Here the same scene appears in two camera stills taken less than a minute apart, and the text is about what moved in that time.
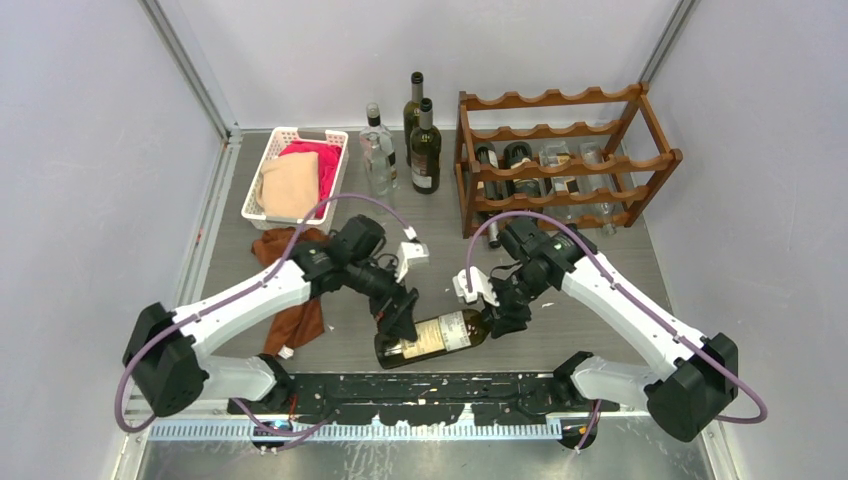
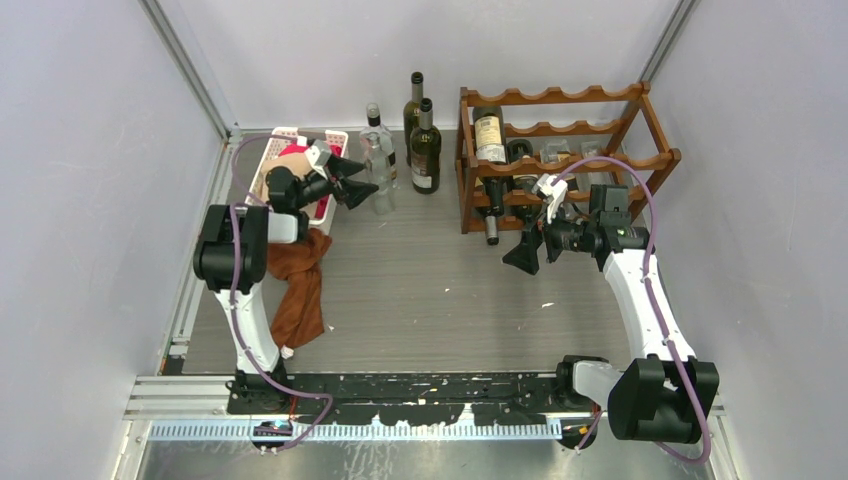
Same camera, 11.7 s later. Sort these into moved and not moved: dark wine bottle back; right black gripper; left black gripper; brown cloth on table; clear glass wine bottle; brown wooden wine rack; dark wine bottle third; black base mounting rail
Moved: left black gripper; right black gripper
Not moved: dark wine bottle third; clear glass wine bottle; black base mounting rail; brown cloth on table; brown wooden wine rack; dark wine bottle back
